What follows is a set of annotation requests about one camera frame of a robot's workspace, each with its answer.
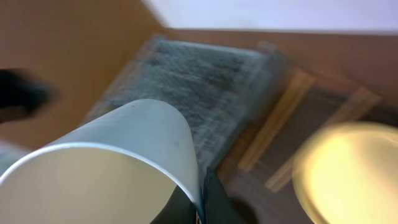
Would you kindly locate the right wooden chopstick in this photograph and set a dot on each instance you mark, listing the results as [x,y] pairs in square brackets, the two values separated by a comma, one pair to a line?
[323,140]

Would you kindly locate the grey plastic dish rack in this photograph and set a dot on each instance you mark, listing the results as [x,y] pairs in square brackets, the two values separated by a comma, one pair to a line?
[217,89]

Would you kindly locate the light blue bowl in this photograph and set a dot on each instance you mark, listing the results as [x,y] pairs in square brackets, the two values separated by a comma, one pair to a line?
[119,168]

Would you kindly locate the left wooden chopstick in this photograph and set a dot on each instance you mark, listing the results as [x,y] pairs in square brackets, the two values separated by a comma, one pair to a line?
[292,96]

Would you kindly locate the wooden chopstick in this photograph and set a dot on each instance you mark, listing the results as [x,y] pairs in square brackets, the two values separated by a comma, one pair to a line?
[292,96]
[323,140]

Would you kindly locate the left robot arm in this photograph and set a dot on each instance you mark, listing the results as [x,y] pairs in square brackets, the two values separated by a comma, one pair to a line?
[21,96]

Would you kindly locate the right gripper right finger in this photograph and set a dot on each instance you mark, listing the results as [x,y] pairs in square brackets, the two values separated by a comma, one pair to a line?
[218,208]

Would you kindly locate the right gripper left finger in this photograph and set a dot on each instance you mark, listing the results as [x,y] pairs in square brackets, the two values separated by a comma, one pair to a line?
[178,210]

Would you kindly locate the dark brown serving tray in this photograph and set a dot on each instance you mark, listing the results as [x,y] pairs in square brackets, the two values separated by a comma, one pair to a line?
[259,171]

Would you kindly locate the yellow round plate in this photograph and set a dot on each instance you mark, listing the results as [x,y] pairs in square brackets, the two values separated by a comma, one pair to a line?
[354,179]

